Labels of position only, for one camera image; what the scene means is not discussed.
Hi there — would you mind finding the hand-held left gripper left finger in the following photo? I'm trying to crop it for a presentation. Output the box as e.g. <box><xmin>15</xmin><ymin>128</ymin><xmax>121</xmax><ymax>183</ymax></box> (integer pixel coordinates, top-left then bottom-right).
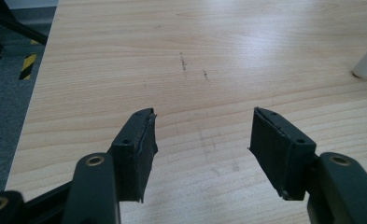
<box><xmin>62</xmin><ymin>107</ymin><xmax>159</xmax><ymax>224</ymax></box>

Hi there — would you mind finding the yellow black hazard tape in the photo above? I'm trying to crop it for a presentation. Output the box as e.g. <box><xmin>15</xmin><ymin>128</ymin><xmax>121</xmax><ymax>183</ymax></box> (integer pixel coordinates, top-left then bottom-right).
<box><xmin>18</xmin><ymin>53</ymin><xmax>38</xmax><ymax>81</ymax></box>

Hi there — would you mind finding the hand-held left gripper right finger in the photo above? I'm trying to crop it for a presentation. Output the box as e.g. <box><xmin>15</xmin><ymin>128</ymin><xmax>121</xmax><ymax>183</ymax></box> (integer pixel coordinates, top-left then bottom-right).
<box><xmin>247</xmin><ymin>106</ymin><xmax>367</xmax><ymax>224</ymax></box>

